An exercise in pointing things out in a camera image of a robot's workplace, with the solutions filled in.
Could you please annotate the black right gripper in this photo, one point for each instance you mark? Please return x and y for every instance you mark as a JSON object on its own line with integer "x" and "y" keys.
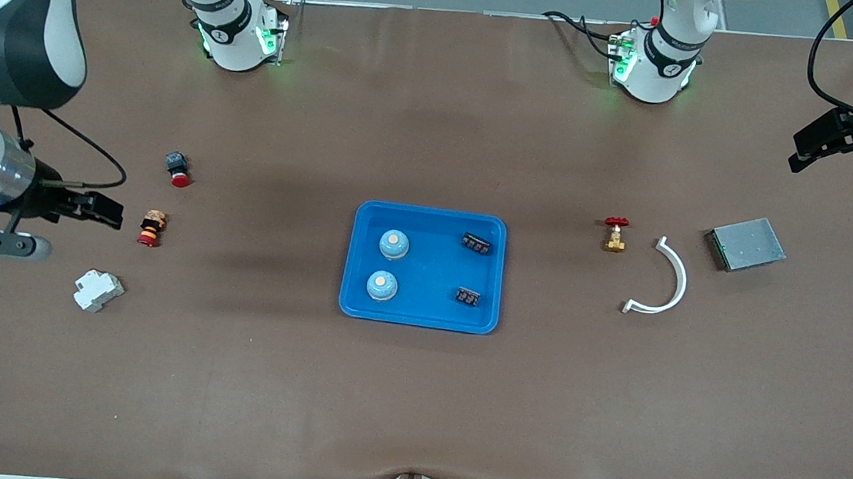
{"x": 42, "y": 200}

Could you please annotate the blue bell with tan button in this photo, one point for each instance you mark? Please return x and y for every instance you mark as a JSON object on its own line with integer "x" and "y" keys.
{"x": 394, "y": 243}
{"x": 381, "y": 286}

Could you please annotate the dark brown electrolytic capacitor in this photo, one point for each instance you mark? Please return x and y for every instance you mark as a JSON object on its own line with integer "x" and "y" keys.
{"x": 475, "y": 244}
{"x": 468, "y": 297}

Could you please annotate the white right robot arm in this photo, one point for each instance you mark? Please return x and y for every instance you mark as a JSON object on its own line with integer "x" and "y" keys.
{"x": 19, "y": 42}

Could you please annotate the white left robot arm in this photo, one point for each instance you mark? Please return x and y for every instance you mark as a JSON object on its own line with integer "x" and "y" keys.
{"x": 665, "y": 67}

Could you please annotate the blue plastic tray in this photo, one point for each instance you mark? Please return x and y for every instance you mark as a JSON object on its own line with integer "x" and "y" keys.
{"x": 429, "y": 301}

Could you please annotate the red orange black push button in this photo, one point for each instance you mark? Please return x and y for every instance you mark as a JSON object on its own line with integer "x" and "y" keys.
{"x": 151, "y": 228}

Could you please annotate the white circuit breaker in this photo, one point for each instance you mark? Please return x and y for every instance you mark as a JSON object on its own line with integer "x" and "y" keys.
{"x": 98, "y": 291}

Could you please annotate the red cap emergency stop button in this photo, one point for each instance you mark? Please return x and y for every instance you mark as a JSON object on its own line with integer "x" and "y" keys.
{"x": 178, "y": 169}

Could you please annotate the grey metal box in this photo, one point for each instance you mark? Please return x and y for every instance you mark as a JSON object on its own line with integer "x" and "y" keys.
{"x": 747, "y": 244}

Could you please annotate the white curved plastic strip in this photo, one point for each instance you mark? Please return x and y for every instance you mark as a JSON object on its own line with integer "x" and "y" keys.
{"x": 681, "y": 281}

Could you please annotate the table cover sheet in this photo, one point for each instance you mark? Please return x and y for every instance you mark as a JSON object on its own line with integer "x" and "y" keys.
{"x": 412, "y": 400}

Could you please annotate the aluminium table edge rail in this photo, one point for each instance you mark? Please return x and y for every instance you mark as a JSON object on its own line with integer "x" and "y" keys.
{"x": 377, "y": 6}

